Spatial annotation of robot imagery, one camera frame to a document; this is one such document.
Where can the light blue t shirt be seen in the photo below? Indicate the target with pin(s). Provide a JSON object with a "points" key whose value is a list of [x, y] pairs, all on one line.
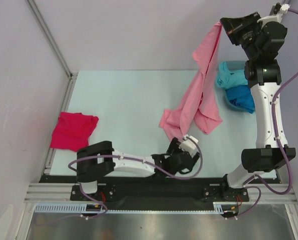
{"points": [[231, 74]]}

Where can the right aluminium frame post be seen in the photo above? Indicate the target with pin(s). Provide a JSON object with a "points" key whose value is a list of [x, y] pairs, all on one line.
{"points": [[282, 8]]}

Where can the light blue slotted cable duct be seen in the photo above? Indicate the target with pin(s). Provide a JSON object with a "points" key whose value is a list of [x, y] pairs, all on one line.
{"points": [[90, 208]]}

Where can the teal plastic bin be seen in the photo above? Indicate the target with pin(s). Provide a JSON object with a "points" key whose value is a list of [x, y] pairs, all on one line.
{"points": [[232, 80]]}

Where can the aluminium frame post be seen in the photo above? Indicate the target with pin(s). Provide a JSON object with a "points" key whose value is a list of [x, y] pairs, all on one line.
{"points": [[34, 9], [282, 8]]}

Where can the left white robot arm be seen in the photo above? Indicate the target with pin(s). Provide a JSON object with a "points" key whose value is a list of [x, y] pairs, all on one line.
{"points": [[101, 159]]}

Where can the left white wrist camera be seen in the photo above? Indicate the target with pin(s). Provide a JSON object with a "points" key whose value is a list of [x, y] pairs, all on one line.
{"points": [[189, 144]]}

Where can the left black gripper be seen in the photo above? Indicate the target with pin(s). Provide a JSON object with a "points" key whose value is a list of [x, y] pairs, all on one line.
{"points": [[174, 146]]}

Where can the red folded t shirt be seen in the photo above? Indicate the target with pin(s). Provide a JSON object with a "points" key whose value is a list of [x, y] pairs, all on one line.
{"points": [[72, 131]]}

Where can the left aluminium frame post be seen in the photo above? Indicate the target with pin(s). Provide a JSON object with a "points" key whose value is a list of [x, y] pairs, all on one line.
{"points": [[34, 9]]}

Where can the dark blue t shirt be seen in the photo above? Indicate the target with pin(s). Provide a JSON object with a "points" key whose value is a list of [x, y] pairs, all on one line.
{"points": [[239, 98]]}

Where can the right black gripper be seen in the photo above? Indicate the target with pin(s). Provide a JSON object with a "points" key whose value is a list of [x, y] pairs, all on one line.
{"points": [[239, 28]]}

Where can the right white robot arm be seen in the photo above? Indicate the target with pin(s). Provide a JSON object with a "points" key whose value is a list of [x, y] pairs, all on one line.
{"points": [[261, 39]]}

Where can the pink t shirt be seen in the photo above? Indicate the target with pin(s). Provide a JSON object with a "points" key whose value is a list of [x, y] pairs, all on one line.
{"points": [[199, 103]]}

